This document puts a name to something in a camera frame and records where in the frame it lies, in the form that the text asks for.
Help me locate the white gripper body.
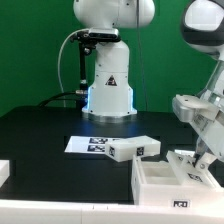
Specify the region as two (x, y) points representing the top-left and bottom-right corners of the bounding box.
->
(189, 93), (224, 163)

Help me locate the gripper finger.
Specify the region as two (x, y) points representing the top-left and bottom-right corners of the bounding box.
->
(195, 152), (216, 170)

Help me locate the white cabinet door panel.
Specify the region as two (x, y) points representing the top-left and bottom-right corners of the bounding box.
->
(166, 151), (219, 188)

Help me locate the white cabinet box body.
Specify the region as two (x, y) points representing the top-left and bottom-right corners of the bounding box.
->
(131, 156), (224, 208)

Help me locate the white cabinet top block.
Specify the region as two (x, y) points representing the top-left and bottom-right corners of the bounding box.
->
(105, 135), (161, 162)

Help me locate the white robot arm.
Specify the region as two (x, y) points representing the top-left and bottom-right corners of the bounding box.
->
(73, 0), (224, 165)

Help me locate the white paper with markers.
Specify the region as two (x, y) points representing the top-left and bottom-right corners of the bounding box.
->
(65, 136), (114, 154)

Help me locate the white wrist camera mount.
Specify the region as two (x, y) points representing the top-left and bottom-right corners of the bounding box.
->
(172, 95), (219, 123)

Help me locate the black cable on table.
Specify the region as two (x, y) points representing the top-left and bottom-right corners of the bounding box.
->
(38, 91), (89, 108)

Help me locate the black camera on stand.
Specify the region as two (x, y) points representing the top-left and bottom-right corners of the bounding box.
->
(70, 27), (121, 96)

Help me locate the grey camera cable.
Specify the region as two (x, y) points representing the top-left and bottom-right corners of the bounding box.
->
(57, 28), (88, 94)

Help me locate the white front border rail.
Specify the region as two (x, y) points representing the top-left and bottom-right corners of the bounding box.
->
(0, 200), (224, 224)

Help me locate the white border rail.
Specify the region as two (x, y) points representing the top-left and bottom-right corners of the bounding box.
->
(0, 160), (10, 187)
(0, 200), (224, 224)

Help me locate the white left border rail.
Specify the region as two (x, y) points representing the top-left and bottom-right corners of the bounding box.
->
(0, 160), (10, 187)

